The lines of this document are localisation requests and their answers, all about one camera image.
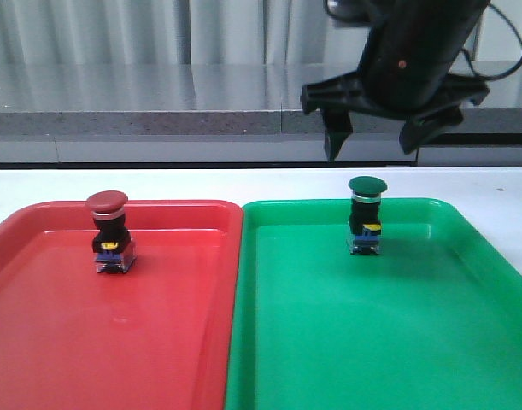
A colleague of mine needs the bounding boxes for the green mushroom push button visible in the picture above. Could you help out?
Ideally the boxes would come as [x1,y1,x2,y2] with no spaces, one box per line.
[348,176,388,255]

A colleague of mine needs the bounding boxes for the red mushroom push button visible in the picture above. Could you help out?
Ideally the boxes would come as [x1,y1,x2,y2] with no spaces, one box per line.
[85,190,136,274]

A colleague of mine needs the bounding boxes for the grey stone counter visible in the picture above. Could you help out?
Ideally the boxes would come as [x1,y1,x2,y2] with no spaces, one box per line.
[0,64,522,168]

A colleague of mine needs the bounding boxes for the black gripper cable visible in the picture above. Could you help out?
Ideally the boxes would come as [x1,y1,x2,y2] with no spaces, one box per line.
[460,2,522,81]

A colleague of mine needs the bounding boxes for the grey pleated curtain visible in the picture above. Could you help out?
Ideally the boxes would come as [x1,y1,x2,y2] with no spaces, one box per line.
[0,0,522,67]

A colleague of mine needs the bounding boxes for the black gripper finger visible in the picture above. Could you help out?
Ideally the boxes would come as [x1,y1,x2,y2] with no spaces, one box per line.
[399,106,464,155]
[320,108,353,161]

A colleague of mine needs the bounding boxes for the green plastic tray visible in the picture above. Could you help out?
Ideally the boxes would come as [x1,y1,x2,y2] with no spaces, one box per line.
[225,199,522,409]

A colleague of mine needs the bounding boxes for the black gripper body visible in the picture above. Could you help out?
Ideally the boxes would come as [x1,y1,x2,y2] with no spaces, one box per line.
[301,1,489,120]

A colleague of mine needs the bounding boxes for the red plastic tray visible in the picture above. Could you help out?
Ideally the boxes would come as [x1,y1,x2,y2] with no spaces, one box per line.
[0,201,243,409]

